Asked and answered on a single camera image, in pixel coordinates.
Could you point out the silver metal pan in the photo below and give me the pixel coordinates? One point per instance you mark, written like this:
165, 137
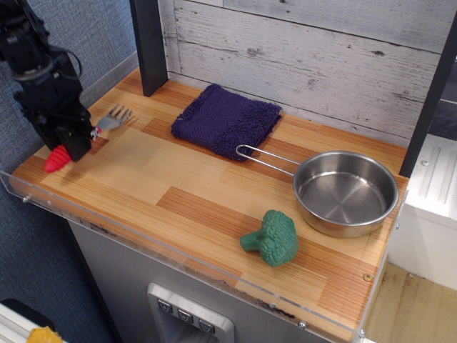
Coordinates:
342, 194

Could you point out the yellow object bottom left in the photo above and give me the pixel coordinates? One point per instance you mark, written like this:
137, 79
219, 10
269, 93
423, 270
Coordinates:
43, 335

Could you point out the purple folded towel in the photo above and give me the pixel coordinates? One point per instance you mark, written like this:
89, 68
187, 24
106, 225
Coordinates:
220, 121

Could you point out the silver dispenser button panel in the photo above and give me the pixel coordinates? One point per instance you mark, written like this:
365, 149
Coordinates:
179, 319

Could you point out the dark vertical post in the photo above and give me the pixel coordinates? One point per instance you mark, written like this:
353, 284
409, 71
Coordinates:
150, 44
443, 69

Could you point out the green toy broccoli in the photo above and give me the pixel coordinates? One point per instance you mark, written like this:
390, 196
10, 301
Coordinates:
276, 240

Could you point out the dark vertical post right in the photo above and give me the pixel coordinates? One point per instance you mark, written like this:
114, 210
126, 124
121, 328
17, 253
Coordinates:
443, 69

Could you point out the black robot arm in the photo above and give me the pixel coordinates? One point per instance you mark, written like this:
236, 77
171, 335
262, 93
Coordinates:
24, 39

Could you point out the dark vertical post left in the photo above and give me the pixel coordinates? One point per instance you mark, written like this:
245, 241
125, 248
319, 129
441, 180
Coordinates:
150, 44

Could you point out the grey toy fridge cabinet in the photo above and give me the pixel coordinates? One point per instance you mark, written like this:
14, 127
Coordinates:
122, 275

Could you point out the red handled metal fork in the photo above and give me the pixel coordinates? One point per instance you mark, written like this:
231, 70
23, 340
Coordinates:
59, 157

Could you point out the clear acrylic edge guard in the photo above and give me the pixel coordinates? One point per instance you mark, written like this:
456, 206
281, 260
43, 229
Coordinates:
320, 327

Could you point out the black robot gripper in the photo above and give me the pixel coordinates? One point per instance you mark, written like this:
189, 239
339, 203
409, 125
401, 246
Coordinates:
50, 100

